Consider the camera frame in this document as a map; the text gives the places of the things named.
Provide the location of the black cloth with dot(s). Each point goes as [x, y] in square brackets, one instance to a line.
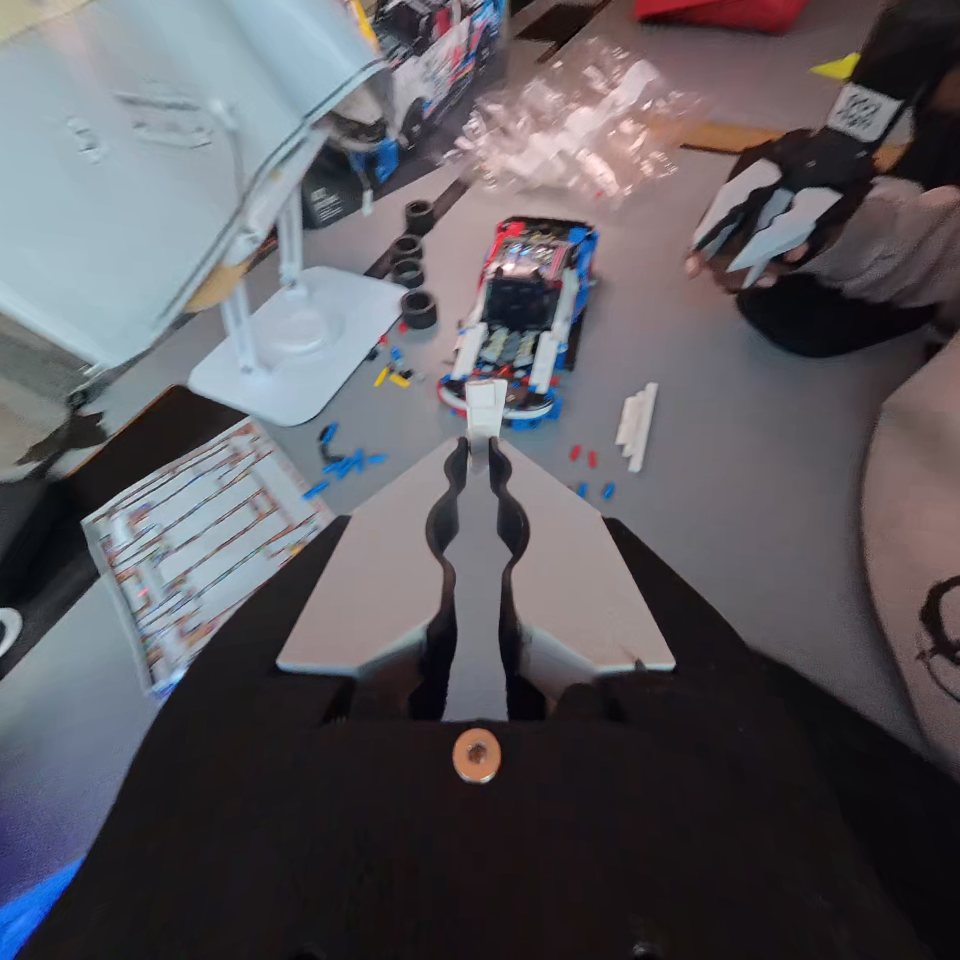
[810, 330]

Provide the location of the toy car set box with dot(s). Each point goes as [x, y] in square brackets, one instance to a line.
[442, 67]

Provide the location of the white beam and panel assembly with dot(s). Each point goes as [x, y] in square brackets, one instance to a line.
[637, 427]

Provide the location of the person's right hand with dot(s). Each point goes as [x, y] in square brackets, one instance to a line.
[810, 247]

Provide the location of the white book stand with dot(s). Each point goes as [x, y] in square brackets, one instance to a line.
[300, 337]

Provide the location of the building instruction manual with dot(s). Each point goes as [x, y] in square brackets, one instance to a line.
[150, 187]

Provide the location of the person's right forearm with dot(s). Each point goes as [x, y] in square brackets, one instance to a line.
[892, 247]

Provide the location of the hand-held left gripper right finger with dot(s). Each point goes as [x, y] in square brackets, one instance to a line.
[592, 585]

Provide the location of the clear plastic bag pile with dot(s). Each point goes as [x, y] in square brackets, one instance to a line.
[577, 127]

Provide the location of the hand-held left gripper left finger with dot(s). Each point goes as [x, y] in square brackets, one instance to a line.
[360, 585]

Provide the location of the yellow paper piece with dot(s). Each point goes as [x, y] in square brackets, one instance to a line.
[838, 67]

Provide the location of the red container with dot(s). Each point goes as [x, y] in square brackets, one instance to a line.
[720, 11]

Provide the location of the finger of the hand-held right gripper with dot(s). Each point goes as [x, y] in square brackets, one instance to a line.
[802, 221]
[739, 201]

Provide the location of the toy brick race car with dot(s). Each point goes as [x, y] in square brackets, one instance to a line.
[517, 315]

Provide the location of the white curved panel brick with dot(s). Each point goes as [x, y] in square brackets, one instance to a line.
[486, 412]

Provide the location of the colourful printed sheet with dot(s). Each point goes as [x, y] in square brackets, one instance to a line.
[202, 540]

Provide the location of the cluster of blue pins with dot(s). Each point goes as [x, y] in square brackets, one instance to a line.
[352, 463]

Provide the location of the beige printed sweatshirt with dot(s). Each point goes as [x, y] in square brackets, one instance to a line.
[915, 562]

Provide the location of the grey desk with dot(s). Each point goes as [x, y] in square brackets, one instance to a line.
[750, 487]

